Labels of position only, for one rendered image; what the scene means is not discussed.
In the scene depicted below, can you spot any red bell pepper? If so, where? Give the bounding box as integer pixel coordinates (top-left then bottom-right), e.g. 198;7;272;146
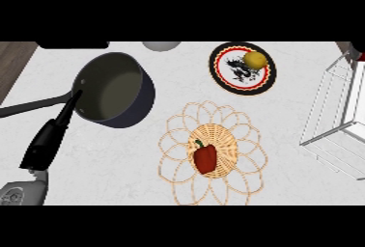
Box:
192;139;218;176

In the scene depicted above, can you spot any woven wicker flower placemat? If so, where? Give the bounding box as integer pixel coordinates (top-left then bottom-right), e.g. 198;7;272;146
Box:
156;99;269;206

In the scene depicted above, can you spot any dark grey saucepan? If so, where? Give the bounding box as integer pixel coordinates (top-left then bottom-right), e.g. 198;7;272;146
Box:
0;51;156;129

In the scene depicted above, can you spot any black red patterned plate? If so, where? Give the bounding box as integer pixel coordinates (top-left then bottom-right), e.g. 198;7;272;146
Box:
208;41;278;96

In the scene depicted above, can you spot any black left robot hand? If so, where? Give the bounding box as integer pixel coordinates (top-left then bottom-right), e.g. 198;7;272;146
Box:
19;89;84;172

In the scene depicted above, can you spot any white wire tiered shelf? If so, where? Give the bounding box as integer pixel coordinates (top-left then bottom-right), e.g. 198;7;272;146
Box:
298;51;365;181

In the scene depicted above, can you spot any grey round bowl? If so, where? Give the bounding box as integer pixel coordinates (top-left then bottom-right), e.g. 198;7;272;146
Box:
142;41;183;52

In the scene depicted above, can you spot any yellow lemon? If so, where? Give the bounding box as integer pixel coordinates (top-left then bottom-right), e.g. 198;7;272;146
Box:
242;50;269;70

